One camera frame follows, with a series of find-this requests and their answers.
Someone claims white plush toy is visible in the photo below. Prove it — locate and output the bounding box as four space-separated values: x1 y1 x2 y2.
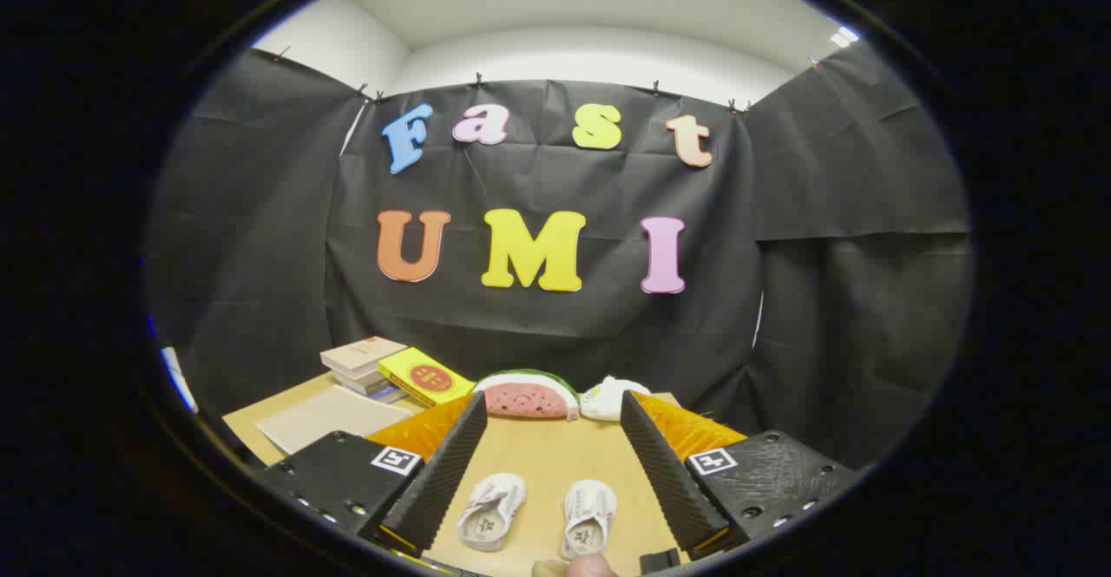
579 376 652 422

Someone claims beige book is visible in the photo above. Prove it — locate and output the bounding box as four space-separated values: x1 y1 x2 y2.
319 337 409 380

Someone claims cream fabric storage box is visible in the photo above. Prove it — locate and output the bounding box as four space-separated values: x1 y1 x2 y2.
256 384 414 456

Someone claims white canvas shoe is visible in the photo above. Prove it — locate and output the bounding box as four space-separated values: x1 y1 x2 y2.
457 473 527 552
560 480 618 561

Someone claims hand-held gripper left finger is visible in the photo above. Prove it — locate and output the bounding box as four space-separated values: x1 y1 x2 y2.
256 390 489 559

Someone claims watermelon slice plush toy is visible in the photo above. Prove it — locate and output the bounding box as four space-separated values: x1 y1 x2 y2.
473 369 581 422

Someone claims yellow book with red circle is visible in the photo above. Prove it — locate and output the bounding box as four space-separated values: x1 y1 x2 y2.
378 347 477 409

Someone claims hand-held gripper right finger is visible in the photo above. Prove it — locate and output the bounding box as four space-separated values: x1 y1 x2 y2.
620 390 860 554

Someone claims grey book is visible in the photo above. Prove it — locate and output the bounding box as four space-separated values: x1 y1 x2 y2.
330 370 393 397

